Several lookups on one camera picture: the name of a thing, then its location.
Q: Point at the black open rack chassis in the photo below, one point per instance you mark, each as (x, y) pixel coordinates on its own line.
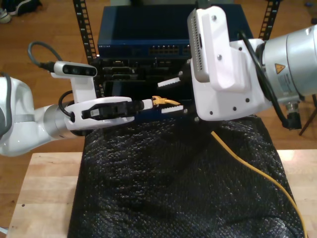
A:
(138, 89)

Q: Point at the black rack server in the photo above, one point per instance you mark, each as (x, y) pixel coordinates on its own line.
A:
(138, 72)

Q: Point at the black perforated metal rack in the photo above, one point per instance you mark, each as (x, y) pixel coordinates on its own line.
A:
(85, 29)

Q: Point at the brown wooden chair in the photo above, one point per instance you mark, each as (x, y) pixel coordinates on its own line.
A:
(307, 124)

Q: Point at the black bubble wrap mat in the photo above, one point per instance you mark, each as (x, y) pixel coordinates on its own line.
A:
(161, 198)

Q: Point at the dark sneaker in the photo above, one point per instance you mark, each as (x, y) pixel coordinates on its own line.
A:
(27, 6)

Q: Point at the white sneaker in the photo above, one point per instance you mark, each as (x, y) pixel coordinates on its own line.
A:
(4, 16)

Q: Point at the small blue object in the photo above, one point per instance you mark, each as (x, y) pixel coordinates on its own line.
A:
(308, 4)

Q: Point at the blue network switch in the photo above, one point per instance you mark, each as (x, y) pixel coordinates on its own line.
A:
(138, 24)

